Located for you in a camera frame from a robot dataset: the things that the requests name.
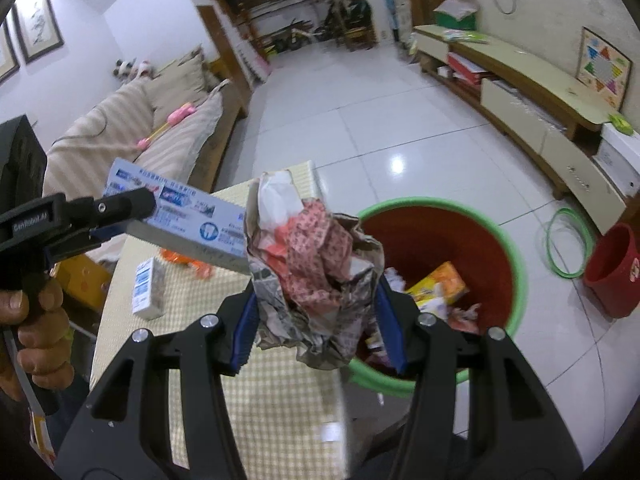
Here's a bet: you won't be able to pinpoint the orange cardboard box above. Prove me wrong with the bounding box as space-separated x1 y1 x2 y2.
51 255 113 313

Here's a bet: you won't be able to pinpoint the plush toys on sofa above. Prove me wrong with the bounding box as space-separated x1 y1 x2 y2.
113 60 153 82

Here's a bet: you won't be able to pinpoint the orange plastic bag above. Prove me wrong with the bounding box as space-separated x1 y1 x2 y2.
160 248 215 280

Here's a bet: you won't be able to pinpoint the yellow iced tea carton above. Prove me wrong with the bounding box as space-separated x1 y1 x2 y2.
406 261 469 309

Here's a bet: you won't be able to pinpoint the red plastic bucket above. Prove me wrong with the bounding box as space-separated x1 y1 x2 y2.
584 223 639 318

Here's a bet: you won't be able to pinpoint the blue toothpaste box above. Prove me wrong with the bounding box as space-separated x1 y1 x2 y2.
104 158 250 274

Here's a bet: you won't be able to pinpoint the pink toy wand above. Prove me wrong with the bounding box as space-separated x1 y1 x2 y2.
137 103 196 151

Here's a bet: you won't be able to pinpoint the green box with papers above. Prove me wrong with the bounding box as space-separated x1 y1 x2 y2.
434 0 480 30

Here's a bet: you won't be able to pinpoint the green rimmed red trash bin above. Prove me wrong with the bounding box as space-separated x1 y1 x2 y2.
347 195 528 400

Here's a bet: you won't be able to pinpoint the black cable on sofa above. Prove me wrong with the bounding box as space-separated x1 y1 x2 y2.
56 106 109 142

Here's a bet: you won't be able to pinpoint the newspaper ball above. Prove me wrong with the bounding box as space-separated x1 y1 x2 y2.
244 170 384 370

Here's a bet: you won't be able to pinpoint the left hand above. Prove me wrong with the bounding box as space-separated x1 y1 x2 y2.
1 280 75 391

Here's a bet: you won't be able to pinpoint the white blue milk carton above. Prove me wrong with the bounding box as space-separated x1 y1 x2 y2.
131 257 166 321

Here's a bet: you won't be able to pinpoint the beige sofa cushion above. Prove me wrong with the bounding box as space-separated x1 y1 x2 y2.
144 56 208 124

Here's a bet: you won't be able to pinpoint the chinese checkers board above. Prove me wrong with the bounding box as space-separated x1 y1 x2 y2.
576 27 632 112

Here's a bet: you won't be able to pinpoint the long low TV cabinet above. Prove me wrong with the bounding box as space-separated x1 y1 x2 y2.
413 25 639 233

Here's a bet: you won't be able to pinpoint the green hoop on floor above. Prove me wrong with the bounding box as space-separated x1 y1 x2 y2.
542 207 596 281

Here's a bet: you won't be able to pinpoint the white box by cabinet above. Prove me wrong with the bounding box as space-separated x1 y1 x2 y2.
594 122 640 198

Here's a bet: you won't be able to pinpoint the framed wall picture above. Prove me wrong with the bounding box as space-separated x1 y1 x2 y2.
12 0 64 64

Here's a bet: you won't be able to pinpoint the beige striped sofa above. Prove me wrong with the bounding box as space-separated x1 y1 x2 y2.
43 48 245 198

